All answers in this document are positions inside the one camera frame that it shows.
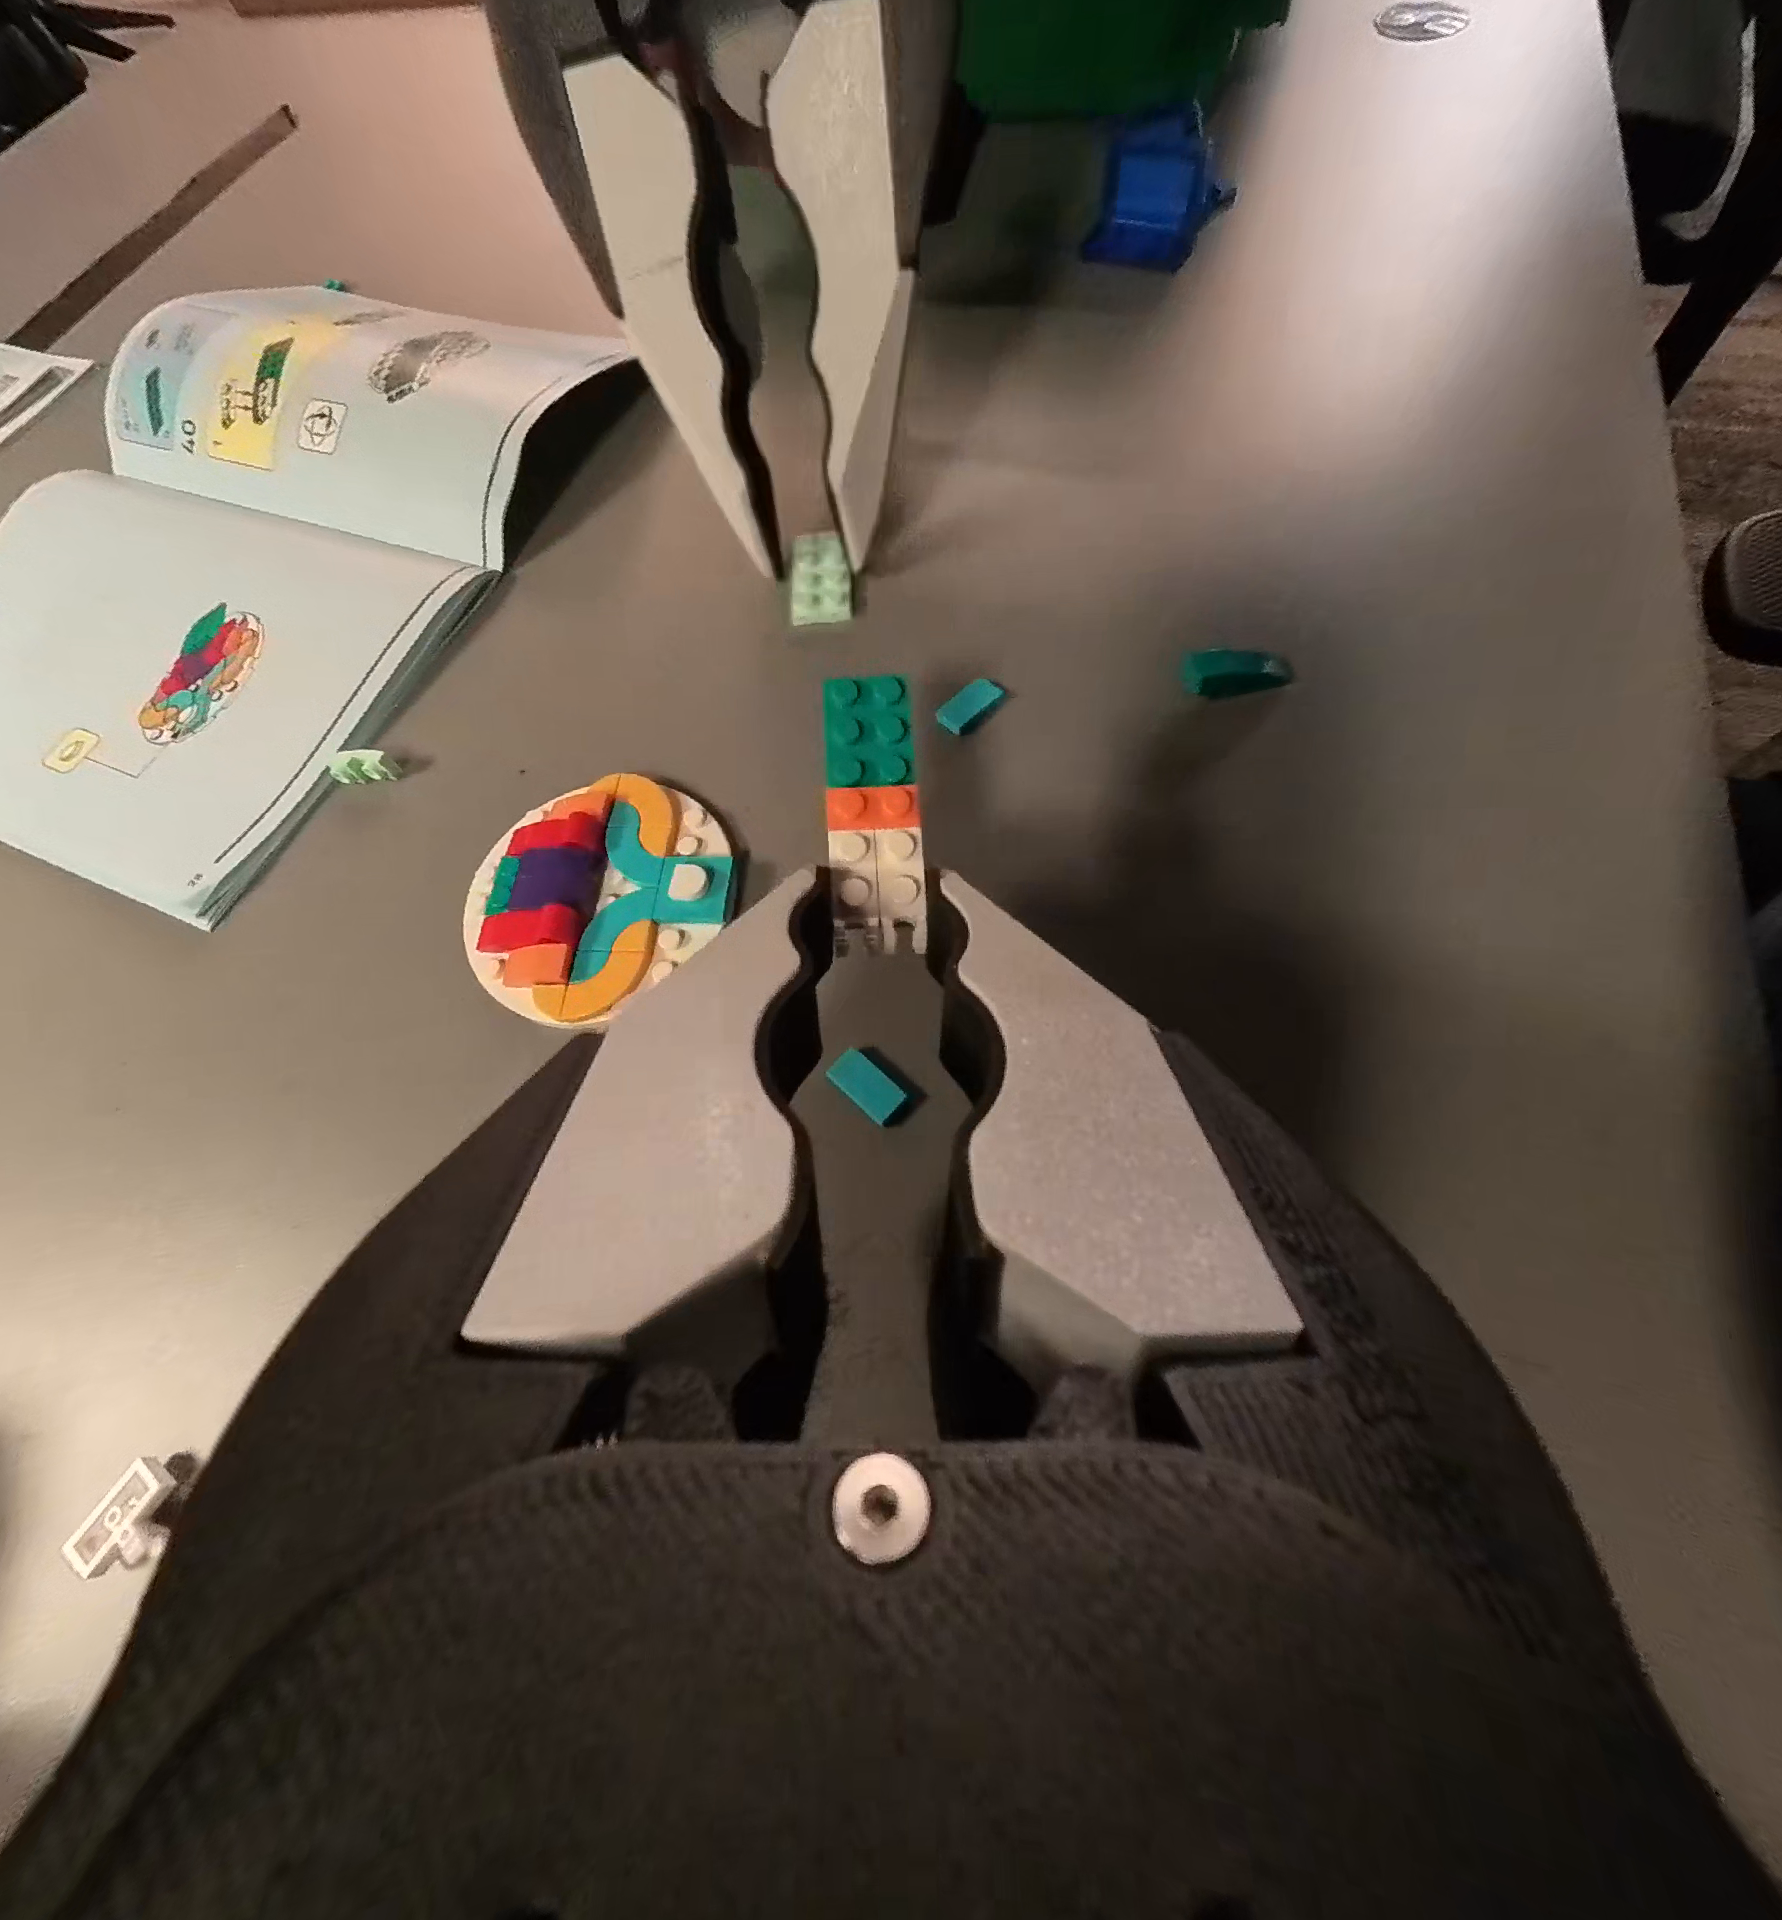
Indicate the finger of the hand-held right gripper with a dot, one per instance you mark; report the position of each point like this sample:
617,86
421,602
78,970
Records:
855,224
644,195

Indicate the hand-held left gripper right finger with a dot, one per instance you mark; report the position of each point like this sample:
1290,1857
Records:
1119,1186

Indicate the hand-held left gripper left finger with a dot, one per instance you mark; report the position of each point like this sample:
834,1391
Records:
636,1186

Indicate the teal lego tile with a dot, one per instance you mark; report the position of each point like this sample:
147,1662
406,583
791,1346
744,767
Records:
969,706
870,1084

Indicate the mint green lego plate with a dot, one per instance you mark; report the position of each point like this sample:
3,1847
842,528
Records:
821,583

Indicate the teal orange white lego strip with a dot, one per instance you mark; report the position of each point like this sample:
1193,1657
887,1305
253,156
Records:
867,733

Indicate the round rainbow lego plate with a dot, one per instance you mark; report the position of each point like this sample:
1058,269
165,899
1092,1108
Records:
574,899

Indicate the mint comb-shaped lego piece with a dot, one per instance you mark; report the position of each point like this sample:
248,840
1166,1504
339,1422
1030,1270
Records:
363,767

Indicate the dark teal curved lego brick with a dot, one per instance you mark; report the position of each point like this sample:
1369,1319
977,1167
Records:
1238,668

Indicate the small white lego piece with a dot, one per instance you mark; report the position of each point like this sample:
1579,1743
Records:
119,1517

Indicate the open lego instruction booklet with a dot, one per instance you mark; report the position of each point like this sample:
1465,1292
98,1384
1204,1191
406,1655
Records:
81,676

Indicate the blue plastic holder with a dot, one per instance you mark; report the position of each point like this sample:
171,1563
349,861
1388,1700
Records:
1152,188

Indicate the green plastic bin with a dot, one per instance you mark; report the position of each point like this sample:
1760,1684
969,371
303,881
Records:
1100,48

